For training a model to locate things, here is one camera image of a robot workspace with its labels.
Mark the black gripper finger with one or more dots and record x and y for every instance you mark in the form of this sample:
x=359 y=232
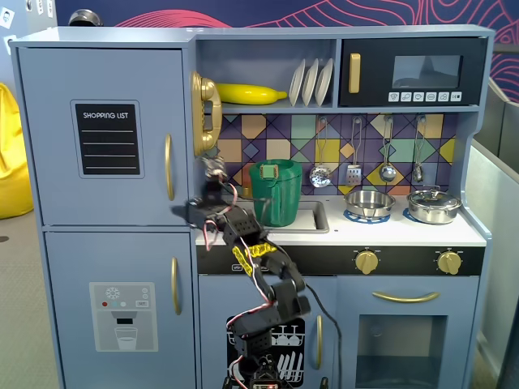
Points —
x=182 y=212
x=195 y=202

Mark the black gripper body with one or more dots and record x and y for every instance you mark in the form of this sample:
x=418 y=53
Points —
x=212 y=190

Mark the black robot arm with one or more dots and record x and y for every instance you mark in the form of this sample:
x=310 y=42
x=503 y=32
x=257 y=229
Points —
x=284 y=291

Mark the fridge door with ice dispenser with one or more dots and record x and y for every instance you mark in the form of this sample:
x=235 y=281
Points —
x=65 y=275

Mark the fridge door with shopping list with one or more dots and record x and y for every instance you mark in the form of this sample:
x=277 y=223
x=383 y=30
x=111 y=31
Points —
x=48 y=162

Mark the open steel pot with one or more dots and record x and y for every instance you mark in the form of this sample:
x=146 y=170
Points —
x=369 y=202

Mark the blue oven door with window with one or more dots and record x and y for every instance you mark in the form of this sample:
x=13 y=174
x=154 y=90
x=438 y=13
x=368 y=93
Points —
x=348 y=291

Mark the black microwave door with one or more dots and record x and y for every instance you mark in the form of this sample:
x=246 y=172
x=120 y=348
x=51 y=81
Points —
x=373 y=52

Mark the green plastic pitcher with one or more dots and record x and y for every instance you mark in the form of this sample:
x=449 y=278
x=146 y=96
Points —
x=288 y=194

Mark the grey toy sink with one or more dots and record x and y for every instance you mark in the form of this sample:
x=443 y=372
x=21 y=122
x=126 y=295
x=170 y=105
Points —
x=314 y=219

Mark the gold toy telephone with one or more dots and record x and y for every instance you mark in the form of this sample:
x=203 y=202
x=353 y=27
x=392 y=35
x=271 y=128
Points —
x=207 y=89

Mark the steel skimmer spoon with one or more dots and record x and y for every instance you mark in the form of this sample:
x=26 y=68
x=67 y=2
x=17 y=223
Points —
x=320 y=176

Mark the yellow toy banana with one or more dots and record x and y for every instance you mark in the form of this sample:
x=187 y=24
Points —
x=247 y=94

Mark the steel slotted spatula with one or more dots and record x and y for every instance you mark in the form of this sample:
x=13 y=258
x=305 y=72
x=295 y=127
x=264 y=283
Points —
x=353 y=175

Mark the white toy plate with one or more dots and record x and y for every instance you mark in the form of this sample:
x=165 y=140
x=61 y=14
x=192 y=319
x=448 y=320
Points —
x=325 y=81
x=310 y=83
x=296 y=83

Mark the gold stove knob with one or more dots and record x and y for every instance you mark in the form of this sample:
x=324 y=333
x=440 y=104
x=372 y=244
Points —
x=367 y=262
x=449 y=262

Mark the yellow bean bag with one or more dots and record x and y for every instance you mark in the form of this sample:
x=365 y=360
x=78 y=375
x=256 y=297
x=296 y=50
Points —
x=12 y=162

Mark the steel ladle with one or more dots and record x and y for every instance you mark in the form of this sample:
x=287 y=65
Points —
x=387 y=173

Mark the blue toy play kitchen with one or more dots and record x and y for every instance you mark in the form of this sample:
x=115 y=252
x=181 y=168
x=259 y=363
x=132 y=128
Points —
x=121 y=35

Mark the steel whisk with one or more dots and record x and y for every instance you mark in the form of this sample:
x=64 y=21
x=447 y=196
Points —
x=418 y=172

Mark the black round dome object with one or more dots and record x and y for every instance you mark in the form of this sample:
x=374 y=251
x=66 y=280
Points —
x=84 y=18

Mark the steel pot with lid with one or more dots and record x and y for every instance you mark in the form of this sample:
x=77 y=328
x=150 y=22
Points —
x=434 y=210

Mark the grey metal partition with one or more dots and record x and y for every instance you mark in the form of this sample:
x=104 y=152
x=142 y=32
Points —
x=498 y=182

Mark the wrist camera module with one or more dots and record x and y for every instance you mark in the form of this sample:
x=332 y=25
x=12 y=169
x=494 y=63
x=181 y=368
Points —
x=213 y=167

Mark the white wall photo card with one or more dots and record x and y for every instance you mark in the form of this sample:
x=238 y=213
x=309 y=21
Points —
x=6 y=17
x=11 y=44

